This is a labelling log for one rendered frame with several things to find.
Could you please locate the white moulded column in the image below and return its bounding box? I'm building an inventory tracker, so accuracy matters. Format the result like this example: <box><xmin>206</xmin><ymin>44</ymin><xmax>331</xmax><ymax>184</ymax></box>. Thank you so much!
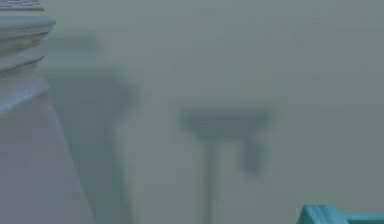
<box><xmin>0</xmin><ymin>0</ymin><xmax>57</xmax><ymax>116</ymax></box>

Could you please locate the teal furniture frame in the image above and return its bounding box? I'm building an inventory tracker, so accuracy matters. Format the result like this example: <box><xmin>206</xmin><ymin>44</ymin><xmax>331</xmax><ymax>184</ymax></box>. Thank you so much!
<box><xmin>295</xmin><ymin>204</ymin><xmax>384</xmax><ymax>224</ymax></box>

